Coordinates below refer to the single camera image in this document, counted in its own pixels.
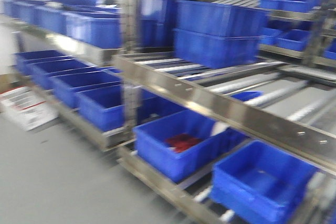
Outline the stacked blue bins upper shelf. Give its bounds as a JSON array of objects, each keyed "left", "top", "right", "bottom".
[{"left": 174, "top": 0, "right": 269, "bottom": 69}]

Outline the blue bin with red parts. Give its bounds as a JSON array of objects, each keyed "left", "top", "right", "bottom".
[{"left": 133, "top": 110, "right": 247, "bottom": 182}]

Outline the steel roller shelf rack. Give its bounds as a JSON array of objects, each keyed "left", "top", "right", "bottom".
[{"left": 1, "top": 0, "right": 335, "bottom": 223}]

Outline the white red floor sign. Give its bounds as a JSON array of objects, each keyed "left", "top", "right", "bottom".
[{"left": 1, "top": 86, "right": 58, "bottom": 131}]

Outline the blue bin lower left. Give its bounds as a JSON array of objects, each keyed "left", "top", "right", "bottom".
[{"left": 76, "top": 84, "right": 158, "bottom": 132}]

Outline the blue bin lower right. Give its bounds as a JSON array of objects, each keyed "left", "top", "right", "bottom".
[{"left": 210, "top": 141, "right": 317, "bottom": 223}]

